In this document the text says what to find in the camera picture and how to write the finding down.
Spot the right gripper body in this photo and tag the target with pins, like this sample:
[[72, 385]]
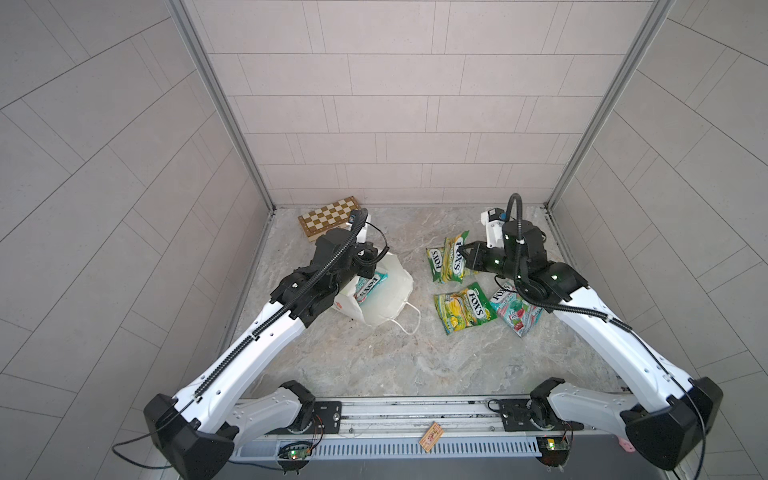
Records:
[[494, 260]]

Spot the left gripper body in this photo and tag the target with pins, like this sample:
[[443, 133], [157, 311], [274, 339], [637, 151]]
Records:
[[360, 266]]

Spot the teal mint Fox's candy bag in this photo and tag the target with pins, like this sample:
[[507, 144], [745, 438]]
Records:
[[513, 310]]

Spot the white paper bag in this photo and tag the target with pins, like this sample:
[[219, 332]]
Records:
[[386, 302]]

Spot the green yellow Fox's candy bag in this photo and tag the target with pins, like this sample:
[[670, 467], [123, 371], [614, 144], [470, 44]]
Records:
[[435, 257]]

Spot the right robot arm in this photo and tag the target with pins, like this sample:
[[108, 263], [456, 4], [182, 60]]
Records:
[[665, 414]]

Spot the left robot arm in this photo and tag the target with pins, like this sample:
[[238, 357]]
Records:
[[198, 429]]

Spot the green snack packs in bag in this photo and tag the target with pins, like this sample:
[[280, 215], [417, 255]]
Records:
[[366, 286]]

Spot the wooden chessboard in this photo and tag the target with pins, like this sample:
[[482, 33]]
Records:
[[335, 215]]

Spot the right circuit board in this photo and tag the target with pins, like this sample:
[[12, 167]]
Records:
[[554, 451]]

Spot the circuit board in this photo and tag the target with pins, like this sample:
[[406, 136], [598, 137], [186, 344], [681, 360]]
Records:
[[294, 456], [554, 451]]

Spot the left circuit board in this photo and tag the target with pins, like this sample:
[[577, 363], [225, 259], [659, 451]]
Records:
[[294, 456]]

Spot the wooden mousetrap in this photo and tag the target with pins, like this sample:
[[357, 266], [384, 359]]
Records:
[[431, 437]]

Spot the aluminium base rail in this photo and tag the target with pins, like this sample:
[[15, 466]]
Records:
[[369, 417]]

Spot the pink pig toy on rail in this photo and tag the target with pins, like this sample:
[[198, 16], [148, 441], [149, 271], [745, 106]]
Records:
[[626, 445]]

